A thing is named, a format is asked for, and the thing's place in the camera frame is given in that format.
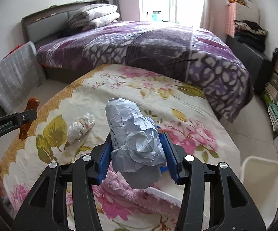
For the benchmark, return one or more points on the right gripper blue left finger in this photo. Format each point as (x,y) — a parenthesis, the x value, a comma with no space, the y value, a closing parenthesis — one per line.
(104,159)

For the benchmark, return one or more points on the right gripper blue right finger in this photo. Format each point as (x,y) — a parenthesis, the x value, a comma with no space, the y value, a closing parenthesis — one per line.
(172,158)

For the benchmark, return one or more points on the blue grey paper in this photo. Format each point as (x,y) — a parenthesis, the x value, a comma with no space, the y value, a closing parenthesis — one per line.
(137,152)

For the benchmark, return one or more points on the orange brown wrapper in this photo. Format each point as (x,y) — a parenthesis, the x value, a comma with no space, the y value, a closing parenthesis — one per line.
(31,107)

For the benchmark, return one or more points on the white paper tissue box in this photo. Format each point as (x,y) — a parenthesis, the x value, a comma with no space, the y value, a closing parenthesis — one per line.
(155,191)

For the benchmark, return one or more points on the white plastic trash bin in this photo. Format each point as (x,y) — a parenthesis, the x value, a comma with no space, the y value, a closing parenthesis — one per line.
(260,178)

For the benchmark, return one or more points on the crumpled white tissue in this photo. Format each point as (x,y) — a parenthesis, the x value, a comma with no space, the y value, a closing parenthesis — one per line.
(80,128)

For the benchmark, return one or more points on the grey checked cloth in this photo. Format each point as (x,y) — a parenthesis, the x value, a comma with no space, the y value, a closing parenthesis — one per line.
(20,73)

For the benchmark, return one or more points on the floral cream sheet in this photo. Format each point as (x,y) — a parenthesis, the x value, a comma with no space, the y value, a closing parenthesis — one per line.
(77,119)

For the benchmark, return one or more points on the purple patterned bed blanket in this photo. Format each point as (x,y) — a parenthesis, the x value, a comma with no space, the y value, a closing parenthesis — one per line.
(191,55)

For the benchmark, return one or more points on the dark bed headboard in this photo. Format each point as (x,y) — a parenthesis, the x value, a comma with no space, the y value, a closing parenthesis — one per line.
(45,23)

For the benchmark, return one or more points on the black low bench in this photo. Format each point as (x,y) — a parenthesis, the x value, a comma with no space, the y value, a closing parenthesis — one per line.
(259,66)

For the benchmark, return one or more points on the teal basket at window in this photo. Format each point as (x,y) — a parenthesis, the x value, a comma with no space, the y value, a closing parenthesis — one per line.
(157,16)

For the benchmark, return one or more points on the pile of dark clothes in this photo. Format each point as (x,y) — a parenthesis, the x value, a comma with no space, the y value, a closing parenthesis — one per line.
(250,33)

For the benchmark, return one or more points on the stacked purple white pillows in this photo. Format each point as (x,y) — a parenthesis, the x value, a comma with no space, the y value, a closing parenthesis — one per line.
(94,16)

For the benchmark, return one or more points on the pink white drawer cabinet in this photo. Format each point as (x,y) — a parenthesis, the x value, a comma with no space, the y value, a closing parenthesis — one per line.
(240,10)

